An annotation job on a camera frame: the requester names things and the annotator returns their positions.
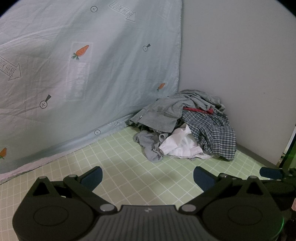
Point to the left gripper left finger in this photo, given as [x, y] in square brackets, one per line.
[82, 187]

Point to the red knitted garment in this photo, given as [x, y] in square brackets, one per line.
[209, 111]

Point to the white garment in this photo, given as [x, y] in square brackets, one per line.
[182, 144]

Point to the small grey garment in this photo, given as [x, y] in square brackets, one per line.
[150, 142]

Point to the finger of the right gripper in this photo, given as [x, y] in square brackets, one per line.
[271, 173]

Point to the grey zip hoodie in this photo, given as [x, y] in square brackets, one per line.
[162, 115]

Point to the blue plaid shirt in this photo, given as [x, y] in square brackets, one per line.
[212, 132]

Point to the green grid-pattern mat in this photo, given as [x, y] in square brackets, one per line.
[128, 176]

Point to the light blue carrot-print sheet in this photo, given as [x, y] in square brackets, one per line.
[73, 72]

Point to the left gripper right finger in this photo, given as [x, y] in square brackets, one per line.
[212, 186]

